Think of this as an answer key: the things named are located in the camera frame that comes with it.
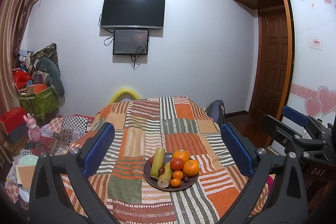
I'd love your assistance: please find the large orange with sticker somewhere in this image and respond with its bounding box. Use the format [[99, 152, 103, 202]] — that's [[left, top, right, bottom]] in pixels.
[[182, 159, 201, 177]]

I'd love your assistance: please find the dark grape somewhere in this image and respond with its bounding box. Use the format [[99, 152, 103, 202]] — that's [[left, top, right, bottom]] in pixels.
[[158, 166, 165, 175], [183, 175, 190, 183]]

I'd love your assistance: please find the small tangerine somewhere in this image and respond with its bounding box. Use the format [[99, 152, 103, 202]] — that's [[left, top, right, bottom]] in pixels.
[[171, 170, 184, 180], [170, 178, 182, 188]]

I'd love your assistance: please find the yellow-green cucumber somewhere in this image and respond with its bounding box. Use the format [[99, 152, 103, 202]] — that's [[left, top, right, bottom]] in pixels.
[[157, 169, 173, 188], [150, 148, 165, 178]]

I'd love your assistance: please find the red tomato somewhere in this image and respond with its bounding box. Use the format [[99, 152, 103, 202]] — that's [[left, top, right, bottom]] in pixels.
[[170, 157, 185, 171], [149, 156, 154, 166]]

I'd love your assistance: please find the light green bowl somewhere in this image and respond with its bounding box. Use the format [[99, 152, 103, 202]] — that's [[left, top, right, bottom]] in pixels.
[[18, 155, 39, 167]]

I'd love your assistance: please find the brown wooden door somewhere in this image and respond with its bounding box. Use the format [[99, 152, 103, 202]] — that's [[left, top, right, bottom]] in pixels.
[[249, 8, 288, 122]]

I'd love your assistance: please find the checkered floral quilt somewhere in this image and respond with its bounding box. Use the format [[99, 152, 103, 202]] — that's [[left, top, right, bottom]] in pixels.
[[5, 114, 94, 218]]

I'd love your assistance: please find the blue-grey chair back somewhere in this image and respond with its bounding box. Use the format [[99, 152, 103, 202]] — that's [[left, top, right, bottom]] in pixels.
[[205, 100, 225, 127]]

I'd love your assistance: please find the pink rabbit figurine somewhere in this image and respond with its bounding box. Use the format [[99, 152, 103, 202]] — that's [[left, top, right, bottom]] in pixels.
[[23, 113, 41, 144]]

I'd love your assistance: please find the orange on plate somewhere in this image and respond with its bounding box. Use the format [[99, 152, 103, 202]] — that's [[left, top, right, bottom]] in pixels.
[[172, 149, 190, 162]]

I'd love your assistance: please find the purple round plate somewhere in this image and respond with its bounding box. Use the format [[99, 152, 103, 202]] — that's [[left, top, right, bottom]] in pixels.
[[143, 148, 201, 192]]

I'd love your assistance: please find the red tomato on plate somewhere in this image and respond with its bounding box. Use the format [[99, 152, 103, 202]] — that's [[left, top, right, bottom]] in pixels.
[[170, 157, 185, 171]]

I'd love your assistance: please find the white wardrobe sliding door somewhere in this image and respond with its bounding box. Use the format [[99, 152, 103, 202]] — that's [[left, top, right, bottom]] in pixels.
[[287, 0, 335, 124]]

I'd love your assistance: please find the striped patchwork blanket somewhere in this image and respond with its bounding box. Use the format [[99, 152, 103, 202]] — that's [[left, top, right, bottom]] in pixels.
[[59, 95, 276, 224]]

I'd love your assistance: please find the grey plush toy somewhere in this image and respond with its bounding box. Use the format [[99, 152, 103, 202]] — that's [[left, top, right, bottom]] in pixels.
[[34, 57, 65, 97]]

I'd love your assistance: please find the yellow foam tube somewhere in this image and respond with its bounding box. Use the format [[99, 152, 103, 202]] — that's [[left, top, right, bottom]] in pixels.
[[109, 88, 141, 104]]

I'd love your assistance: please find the striped brown curtain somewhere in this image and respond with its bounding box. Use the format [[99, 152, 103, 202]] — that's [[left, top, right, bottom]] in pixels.
[[1, 0, 35, 114]]

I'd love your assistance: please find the small wall monitor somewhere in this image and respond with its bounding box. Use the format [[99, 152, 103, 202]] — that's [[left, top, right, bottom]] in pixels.
[[113, 28, 149, 56]]

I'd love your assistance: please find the large wall television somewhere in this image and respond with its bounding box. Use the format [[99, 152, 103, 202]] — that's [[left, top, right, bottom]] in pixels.
[[100, 0, 166, 30]]

